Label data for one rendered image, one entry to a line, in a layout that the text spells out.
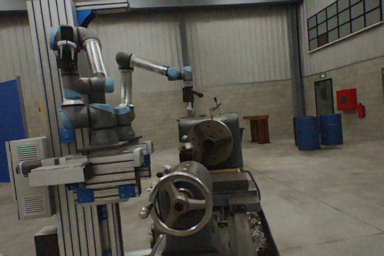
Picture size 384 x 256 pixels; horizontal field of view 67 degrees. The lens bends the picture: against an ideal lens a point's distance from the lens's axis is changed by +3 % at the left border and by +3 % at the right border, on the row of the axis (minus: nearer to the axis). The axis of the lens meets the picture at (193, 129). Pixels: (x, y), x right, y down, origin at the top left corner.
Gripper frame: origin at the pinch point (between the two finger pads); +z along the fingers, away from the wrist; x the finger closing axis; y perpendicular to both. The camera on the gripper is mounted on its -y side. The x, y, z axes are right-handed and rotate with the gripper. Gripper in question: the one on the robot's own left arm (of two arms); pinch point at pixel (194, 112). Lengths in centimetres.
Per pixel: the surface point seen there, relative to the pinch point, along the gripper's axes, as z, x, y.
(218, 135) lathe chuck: 17.4, 31.6, -18.2
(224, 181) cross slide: 33, 96, -21
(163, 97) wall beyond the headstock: -84, -951, 223
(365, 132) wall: 117, -776, -470
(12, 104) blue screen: -52, -313, 392
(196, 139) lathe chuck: 19.2, 31.6, -3.3
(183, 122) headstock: 7.1, 14.8, 7.1
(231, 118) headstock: 7.5, 15.2, -28.3
